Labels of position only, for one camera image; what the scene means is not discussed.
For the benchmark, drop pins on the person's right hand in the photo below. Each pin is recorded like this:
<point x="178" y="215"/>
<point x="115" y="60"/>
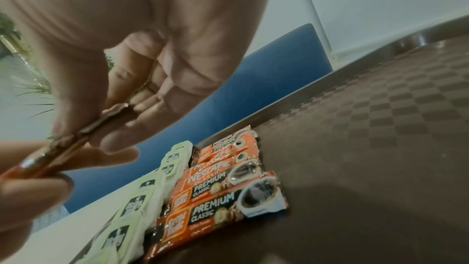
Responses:
<point x="154" y="5"/>

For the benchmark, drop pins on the row of pale green packets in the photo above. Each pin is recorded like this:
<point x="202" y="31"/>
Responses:
<point x="135" y="199"/>

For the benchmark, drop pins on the orange coffee sachet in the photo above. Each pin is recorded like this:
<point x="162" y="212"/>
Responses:
<point x="229" y="138"/>
<point x="216" y="171"/>
<point x="205" y="191"/>
<point x="223" y="152"/>
<point x="220" y="213"/>
<point x="84" y="134"/>

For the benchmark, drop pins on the green plant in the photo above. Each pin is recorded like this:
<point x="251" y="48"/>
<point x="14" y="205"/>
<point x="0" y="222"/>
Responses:
<point x="22" y="83"/>

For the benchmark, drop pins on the blue chair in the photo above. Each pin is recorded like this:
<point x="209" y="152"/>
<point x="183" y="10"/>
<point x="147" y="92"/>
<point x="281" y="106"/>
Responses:
<point x="263" y="77"/>

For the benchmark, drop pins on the person's left hand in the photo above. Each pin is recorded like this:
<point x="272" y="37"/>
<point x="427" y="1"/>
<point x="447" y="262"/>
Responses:
<point x="25" y="199"/>

